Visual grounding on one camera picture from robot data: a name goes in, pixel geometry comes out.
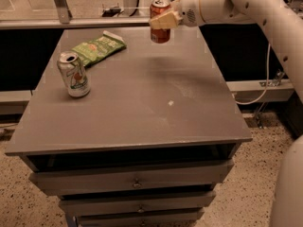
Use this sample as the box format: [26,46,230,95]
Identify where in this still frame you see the red coke can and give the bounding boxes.
[150,0,170,44]

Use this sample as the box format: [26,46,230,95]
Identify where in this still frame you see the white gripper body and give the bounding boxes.
[171,0,204,26]

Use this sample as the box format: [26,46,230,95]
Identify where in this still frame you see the white green 7up can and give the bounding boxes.
[57,51,90,97]

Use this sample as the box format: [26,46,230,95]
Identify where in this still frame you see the grey metal rail frame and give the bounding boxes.
[0,0,303,30]

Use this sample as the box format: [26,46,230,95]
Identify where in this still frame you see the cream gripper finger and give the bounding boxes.
[149,9,182,29]

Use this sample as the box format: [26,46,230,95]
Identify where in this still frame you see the top grey drawer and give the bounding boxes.
[29,159,234,196]

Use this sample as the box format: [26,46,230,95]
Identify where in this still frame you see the middle grey drawer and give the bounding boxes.
[59,187,216,217]

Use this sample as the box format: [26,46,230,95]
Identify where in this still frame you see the white cable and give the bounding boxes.
[234,43,273,106]

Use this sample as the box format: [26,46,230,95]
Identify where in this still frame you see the grey drawer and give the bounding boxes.
[59,187,216,217]
[29,159,234,196]
[78,208,205,227]

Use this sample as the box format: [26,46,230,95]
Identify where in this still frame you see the grey drawer cabinet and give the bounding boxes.
[5,25,253,227]

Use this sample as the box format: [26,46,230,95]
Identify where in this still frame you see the bottom grey drawer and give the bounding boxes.
[78,208,205,227]

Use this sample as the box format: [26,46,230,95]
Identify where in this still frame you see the green chip bag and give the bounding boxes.
[73,30,127,67]

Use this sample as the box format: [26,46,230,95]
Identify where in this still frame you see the small black device on floor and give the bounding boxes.
[101,6,122,17]

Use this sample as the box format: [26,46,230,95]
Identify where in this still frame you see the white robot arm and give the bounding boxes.
[150,0,303,227]

